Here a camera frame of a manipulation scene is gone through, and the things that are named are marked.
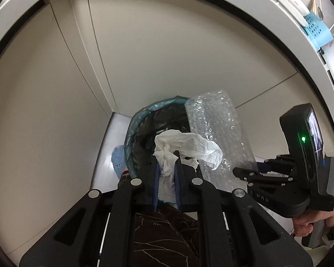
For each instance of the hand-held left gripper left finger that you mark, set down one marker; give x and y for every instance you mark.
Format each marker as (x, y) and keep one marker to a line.
(155, 183)

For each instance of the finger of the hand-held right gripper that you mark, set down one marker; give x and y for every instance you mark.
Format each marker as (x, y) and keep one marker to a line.
(279, 161)
(256, 176)

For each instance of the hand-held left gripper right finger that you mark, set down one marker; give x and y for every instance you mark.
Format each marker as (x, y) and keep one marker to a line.
(178, 183)

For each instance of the white tissue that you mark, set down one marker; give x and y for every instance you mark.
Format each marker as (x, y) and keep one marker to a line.
(183, 147)

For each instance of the black mesh trash bin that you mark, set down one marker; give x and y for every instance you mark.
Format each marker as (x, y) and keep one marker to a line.
(147, 133)

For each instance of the clear bubble wrap sheet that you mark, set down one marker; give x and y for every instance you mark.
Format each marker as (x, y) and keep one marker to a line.
(225, 128)

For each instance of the blue-green bin liner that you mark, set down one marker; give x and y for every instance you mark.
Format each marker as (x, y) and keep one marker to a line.
(135, 122)

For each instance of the person's right hand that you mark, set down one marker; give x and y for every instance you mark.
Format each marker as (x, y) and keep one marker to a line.
(303, 224)

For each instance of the blue slipper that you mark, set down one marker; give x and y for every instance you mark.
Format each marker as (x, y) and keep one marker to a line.
(118, 161)

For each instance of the brown patterned trouser leg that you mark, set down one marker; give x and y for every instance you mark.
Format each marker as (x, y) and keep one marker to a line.
(161, 233)

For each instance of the beige cabinet door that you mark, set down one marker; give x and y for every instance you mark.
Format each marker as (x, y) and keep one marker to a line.
(183, 47)
(44, 116)

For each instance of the blue cutlery holder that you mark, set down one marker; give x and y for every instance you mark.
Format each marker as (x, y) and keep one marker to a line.
(318, 30)

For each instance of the long white plastic stick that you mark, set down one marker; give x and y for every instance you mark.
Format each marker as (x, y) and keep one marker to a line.
(331, 27)

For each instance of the blue striped plate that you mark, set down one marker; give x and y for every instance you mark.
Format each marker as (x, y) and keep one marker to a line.
(288, 8)

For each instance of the metal spoon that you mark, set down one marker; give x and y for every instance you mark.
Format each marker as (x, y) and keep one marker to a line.
(320, 9)

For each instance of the wooden chopsticks bundle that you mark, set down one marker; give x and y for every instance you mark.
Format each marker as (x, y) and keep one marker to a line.
(313, 5)

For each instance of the white red-rimmed bowl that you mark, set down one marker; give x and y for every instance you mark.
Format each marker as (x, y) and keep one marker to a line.
(294, 1)

